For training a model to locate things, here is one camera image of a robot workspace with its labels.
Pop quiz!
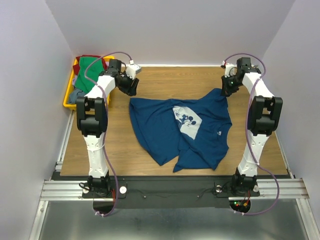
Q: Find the blue t shirt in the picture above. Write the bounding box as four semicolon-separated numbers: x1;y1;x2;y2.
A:
129;88;232;173

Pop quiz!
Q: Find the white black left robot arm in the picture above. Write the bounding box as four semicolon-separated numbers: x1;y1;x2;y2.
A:
75;59;142;197

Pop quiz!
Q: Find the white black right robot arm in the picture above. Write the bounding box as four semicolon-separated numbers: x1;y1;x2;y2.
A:
221;54;283;195

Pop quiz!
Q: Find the green t shirt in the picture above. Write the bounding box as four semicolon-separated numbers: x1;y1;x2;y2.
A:
74;56;110;93

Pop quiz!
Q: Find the grey t shirt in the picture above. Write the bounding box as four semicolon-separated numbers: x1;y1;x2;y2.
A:
67;88;86;105

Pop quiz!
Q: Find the red t shirt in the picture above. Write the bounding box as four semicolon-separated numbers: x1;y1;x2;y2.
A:
72;54;114;75

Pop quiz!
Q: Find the yellow plastic bin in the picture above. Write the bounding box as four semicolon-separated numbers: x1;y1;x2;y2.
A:
62;55;115;111

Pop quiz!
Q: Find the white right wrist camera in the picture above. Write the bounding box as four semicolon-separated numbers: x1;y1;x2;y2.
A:
221;61;237;78

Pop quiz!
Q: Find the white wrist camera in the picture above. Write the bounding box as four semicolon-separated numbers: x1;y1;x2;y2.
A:
221;61;237;78
125;60;142;80

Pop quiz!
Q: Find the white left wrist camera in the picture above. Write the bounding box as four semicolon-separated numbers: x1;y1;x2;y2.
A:
125;60;142;80

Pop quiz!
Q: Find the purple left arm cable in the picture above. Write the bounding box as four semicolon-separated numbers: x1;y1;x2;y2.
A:
84;51;135;218

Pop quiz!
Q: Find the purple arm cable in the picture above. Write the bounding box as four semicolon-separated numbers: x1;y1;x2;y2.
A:
221;52;280;217
84;51;135;218

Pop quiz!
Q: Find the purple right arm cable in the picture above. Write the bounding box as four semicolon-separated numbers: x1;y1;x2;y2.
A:
221;52;280;217

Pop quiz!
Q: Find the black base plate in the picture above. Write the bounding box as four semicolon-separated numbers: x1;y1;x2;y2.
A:
53;176;259;212

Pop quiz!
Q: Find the aluminium frame rail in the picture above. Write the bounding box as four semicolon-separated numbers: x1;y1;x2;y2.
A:
28;109;96;240

